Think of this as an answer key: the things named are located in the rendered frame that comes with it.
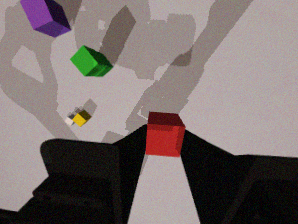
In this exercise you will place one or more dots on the red block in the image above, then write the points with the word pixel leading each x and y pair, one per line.
pixel 165 133

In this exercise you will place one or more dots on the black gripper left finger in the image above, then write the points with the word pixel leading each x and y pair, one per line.
pixel 120 162

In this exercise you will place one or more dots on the purple cube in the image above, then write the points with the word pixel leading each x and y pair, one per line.
pixel 46 16

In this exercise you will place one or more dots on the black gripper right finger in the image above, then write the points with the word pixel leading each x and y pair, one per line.
pixel 219 180

